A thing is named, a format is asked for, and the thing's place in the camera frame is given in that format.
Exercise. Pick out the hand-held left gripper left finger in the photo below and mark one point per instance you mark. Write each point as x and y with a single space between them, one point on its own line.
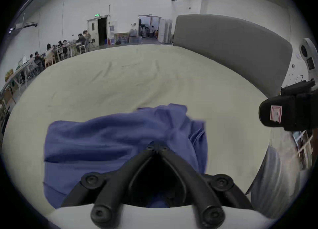
116 185

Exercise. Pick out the dark blue shirt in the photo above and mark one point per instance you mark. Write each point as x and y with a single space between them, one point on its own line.
99 138

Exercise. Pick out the person's body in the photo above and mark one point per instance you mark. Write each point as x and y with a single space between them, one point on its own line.
273 185

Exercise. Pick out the group of people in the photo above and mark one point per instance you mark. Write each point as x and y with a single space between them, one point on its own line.
52 51

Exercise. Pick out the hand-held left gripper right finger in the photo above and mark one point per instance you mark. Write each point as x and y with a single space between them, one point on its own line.
191 185

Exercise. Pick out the grey padded headboard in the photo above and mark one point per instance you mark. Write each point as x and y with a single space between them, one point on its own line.
223 46

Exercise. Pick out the row of tables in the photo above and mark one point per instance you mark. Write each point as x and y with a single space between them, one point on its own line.
17 76

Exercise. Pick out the bed with pale green sheet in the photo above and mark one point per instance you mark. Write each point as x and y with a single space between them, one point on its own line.
124 86

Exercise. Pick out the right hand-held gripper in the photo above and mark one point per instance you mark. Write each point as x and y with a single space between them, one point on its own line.
309 58

